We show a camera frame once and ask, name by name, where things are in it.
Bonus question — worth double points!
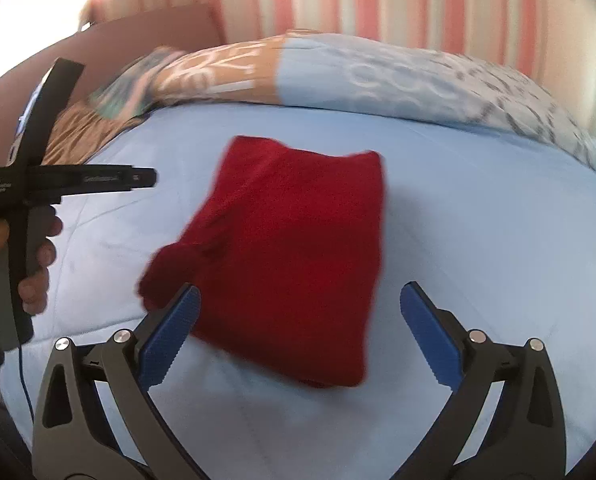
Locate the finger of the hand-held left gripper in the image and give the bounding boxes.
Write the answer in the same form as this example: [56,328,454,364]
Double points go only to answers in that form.
[28,163,158,205]

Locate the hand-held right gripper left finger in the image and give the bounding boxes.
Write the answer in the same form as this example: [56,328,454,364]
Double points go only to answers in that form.
[32,282,202,480]

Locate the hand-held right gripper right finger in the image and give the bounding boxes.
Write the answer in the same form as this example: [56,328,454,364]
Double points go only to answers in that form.
[399,281,569,480]

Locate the red knit sweater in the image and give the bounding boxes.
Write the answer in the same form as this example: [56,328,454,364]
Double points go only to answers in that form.
[137,135,386,390]

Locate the person's left hand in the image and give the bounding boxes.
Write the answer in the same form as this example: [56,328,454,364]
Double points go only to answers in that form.
[0,214,64,317]

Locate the brown quilted blanket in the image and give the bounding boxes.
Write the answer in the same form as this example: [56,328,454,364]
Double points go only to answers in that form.
[40,100,144,166]

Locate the plaid pillow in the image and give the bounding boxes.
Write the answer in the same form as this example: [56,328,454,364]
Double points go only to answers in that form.
[88,46,186,121]

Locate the light blue bed sheet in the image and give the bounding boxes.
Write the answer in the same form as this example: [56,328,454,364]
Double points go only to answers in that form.
[0,102,596,480]

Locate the brown headboard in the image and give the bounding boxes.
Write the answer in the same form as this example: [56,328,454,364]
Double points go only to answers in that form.
[0,4,226,166]

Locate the thin dark cable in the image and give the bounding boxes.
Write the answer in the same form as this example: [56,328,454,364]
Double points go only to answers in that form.
[15,342,35,413]

